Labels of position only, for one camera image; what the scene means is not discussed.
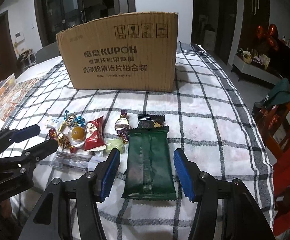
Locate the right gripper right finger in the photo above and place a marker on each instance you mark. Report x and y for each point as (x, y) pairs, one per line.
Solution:
(242, 216)

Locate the red gold candy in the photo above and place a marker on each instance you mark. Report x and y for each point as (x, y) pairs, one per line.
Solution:
(63, 140)

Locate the light green sweet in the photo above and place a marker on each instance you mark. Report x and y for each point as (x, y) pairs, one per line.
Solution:
(112, 144)

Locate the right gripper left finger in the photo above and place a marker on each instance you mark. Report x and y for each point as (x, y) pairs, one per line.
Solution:
(51, 216)

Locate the red heart balloons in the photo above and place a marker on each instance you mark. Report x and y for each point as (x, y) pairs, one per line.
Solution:
(268, 38)

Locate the white gold snack bar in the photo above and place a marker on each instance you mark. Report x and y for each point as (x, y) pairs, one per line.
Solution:
(57, 124)

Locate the black cheese cracker packet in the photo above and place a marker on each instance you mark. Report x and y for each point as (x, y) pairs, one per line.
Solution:
(150, 121)

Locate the clear plastic food container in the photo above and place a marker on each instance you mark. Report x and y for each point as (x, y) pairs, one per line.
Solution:
(6, 85)

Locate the brown cardboard box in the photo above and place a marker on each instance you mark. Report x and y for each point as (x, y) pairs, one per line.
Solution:
(132, 51)

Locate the dark green cloth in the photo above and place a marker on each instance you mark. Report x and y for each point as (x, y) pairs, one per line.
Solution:
(278, 95)

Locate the blue foil candy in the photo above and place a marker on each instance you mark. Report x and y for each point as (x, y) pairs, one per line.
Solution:
(73, 120)

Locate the purple silver candy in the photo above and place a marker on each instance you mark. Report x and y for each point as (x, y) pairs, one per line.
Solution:
(122, 126)

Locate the red wooden chair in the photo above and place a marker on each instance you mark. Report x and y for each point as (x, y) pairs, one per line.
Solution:
(274, 127)

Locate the orange ball clear wrapper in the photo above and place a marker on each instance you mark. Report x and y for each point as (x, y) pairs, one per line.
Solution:
(77, 136)

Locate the dark green snack packet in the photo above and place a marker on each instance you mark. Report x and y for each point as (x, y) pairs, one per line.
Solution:
(149, 170)

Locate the white low tv cabinet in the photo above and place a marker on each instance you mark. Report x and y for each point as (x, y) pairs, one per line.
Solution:
(253, 73)

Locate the dark glass sliding door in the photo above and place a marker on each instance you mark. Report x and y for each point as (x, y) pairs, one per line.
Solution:
(54, 16)

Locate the checkered white black tablecloth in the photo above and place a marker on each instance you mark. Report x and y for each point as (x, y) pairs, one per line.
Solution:
(207, 119)

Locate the patterned floral placemat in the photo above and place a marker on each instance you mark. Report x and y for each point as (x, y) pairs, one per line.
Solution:
(13, 97)

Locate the clear plastic wrapper packet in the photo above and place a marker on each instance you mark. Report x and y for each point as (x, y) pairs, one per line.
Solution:
(67, 160)

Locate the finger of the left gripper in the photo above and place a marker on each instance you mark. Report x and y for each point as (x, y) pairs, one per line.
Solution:
(10, 136)
(32, 152)

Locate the grey dining chair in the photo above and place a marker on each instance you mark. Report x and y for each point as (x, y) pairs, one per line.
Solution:
(48, 52)

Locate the red santa candy packet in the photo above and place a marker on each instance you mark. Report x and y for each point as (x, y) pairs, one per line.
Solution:
(94, 135)

